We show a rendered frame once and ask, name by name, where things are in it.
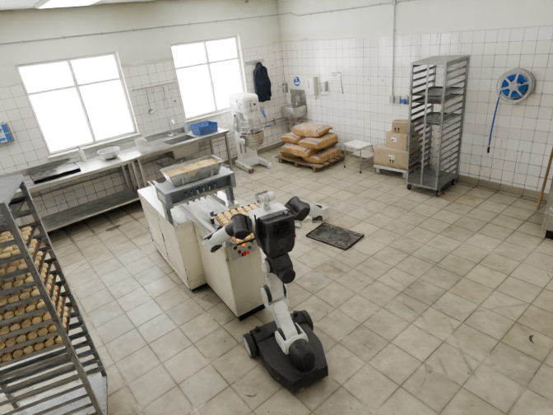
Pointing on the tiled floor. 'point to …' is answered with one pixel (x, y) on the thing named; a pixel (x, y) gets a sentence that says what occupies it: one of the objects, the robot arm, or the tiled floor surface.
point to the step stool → (360, 151)
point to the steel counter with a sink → (176, 148)
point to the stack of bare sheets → (335, 235)
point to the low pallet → (310, 162)
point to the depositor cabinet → (178, 236)
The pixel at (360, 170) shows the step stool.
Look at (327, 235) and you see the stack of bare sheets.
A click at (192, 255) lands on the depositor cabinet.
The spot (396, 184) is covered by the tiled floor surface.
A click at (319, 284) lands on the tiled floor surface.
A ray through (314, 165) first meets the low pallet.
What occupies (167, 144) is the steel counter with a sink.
